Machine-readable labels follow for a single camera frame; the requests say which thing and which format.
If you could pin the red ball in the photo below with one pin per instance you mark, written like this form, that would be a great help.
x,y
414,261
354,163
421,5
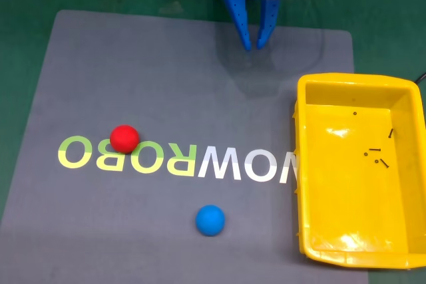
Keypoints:
x,y
124,139

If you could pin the grey mat with lettering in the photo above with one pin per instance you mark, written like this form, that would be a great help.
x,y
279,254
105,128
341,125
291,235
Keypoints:
x,y
149,81

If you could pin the yellow plastic bin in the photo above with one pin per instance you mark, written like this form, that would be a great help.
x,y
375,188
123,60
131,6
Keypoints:
x,y
349,197

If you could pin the black screw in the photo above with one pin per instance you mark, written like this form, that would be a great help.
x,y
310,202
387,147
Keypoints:
x,y
390,133
374,149
385,163

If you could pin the blue ball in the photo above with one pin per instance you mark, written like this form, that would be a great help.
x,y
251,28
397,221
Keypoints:
x,y
210,220

